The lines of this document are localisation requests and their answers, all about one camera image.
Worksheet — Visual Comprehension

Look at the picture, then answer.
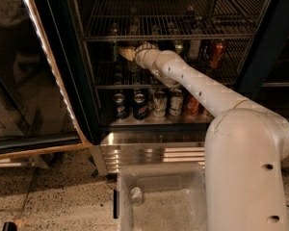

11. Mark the clear plastic water bottle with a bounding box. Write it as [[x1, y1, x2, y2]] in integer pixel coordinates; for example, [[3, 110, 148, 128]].
[[127, 17, 142, 73]]

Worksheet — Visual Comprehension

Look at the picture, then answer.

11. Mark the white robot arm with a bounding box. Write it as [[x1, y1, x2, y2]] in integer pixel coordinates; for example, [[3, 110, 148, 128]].
[[118, 42, 289, 231]]

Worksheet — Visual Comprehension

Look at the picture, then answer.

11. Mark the green bottle middle shelf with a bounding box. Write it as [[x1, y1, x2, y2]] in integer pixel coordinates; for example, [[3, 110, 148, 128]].
[[109, 23, 119, 62]]

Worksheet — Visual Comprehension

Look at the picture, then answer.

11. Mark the green soda can middle shelf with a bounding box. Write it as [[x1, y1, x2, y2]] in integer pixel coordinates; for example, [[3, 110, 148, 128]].
[[172, 40, 184, 55]]

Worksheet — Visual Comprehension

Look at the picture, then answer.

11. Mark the white can middle shelf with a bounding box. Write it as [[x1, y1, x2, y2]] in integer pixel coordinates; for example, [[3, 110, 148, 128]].
[[188, 39, 201, 60]]

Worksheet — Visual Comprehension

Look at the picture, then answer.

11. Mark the red soda can middle shelf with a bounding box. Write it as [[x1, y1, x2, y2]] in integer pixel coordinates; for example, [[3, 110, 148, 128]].
[[209, 38, 227, 68]]

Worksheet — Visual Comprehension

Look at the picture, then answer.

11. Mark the glass fridge door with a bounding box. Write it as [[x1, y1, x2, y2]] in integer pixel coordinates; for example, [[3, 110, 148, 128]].
[[0, 0, 91, 159]]

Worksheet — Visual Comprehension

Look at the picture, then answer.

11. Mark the stainless steel fridge base grille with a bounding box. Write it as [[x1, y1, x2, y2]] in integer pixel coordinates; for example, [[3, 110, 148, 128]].
[[90, 127, 289, 177]]

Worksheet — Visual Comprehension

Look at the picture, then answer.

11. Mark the blue Pepsi can right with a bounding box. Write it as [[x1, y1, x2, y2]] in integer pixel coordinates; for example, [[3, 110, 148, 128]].
[[133, 93, 147, 120]]

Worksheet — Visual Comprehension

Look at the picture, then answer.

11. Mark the blue pepsi can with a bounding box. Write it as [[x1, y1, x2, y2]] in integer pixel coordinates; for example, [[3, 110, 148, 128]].
[[133, 93, 147, 120], [113, 93, 128, 119]]

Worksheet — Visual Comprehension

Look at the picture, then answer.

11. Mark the blue Pepsi can left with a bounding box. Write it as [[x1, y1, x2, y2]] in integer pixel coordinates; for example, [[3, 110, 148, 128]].
[[113, 93, 128, 119]]

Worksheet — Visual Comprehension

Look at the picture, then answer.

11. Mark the white green soda can left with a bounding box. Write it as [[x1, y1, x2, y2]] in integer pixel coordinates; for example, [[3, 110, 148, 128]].
[[153, 90, 167, 118]]

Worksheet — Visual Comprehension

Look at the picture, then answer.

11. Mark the white green soda can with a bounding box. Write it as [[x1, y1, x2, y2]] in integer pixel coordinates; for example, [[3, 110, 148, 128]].
[[169, 89, 184, 116], [153, 90, 167, 118]]

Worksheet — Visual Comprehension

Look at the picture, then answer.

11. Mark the white green soda can right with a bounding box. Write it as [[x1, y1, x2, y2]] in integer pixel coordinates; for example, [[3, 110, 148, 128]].
[[169, 89, 184, 116]]

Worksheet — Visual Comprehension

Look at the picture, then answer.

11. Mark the orange soda can left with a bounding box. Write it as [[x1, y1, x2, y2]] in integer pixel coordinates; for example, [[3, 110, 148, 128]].
[[185, 95, 199, 116]]

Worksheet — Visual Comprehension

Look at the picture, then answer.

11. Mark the orange soda can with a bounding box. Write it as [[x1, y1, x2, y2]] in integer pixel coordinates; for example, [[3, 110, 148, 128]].
[[201, 106, 211, 116], [185, 95, 199, 116]]

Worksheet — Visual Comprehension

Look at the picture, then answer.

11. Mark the orange soda can right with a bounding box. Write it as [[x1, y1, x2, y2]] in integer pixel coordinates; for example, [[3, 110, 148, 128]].
[[201, 106, 211, 116]]

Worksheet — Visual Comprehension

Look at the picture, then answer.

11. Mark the small clear cup in bin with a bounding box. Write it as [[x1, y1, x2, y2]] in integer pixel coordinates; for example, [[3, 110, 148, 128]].
[[130, 187, 143, 206]]

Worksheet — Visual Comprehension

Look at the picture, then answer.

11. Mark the clear plastic storage bin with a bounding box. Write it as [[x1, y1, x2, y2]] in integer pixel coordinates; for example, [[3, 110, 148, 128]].
[[116, 162, 207, 231]]

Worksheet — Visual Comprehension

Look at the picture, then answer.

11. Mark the black round object on floor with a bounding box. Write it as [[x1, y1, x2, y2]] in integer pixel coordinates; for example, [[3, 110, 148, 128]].
[[2, 222, 17, 231]]

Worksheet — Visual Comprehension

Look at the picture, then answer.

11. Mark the upper wire fridge shelf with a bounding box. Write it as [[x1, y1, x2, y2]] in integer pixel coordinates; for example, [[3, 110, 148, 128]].
[[84, 0, 271, 41]]

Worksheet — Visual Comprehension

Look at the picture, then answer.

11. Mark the wire fridge shelf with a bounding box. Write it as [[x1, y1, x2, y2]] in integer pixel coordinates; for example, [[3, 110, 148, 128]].
[[94, 39, 249, 90], [84, 0, 271, 41]]

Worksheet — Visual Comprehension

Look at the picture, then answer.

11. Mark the middle wire fridge shelf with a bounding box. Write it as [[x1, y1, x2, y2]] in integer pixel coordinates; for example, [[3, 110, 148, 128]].
[[94, 39, 249, 90]]

